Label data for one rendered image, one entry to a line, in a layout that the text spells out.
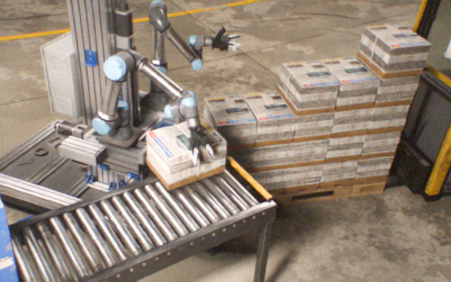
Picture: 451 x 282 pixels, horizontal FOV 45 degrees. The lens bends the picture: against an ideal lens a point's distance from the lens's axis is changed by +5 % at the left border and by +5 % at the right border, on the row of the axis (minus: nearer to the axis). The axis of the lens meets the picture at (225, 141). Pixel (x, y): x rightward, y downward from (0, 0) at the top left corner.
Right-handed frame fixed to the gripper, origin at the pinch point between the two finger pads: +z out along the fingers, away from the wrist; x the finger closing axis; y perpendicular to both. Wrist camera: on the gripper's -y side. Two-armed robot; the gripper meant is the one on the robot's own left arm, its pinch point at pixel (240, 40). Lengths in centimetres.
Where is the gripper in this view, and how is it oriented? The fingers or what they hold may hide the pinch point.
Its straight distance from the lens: 369.8
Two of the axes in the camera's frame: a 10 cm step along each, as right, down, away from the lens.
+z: 10.0, 0.2, 0.8
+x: 0.4, 6.8, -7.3
